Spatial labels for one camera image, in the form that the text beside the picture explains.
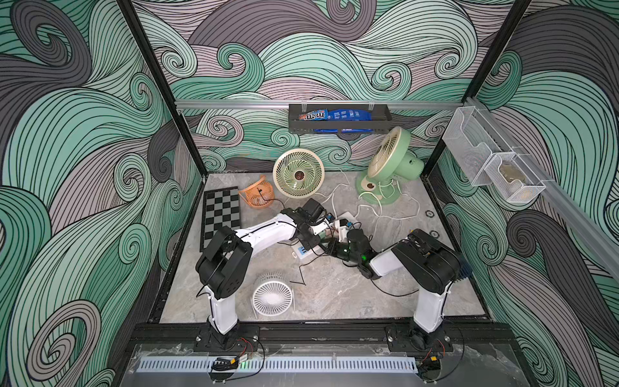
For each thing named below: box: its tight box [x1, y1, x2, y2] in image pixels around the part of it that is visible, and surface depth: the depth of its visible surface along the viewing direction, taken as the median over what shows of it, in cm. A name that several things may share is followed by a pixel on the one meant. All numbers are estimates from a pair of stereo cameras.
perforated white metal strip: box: [137, 357, 418, 374], surface depth 71 cm
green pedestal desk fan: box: [356, 126, 425, 205], surface depth 95 cm
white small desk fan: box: [249, 270, 296, 320], surface depth 74 cm
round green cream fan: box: [272, 148, 325, 199], surface depth 105 cm
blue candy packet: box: [298, 108, 373, 121], surface depth 94 cm
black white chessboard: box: [199, 186, 241, 253], surface depth 103 cm
